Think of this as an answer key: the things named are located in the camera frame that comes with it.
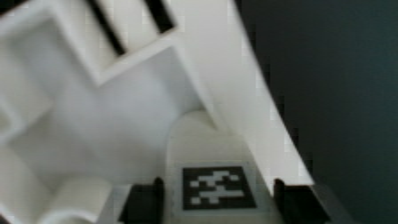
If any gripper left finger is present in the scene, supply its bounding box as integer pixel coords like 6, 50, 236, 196
117, 177, 165, 224

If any white chair seat piece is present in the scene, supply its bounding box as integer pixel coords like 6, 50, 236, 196
0, 0, 312, 224

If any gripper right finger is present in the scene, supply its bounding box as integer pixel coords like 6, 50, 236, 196
273, 179, 355, 224

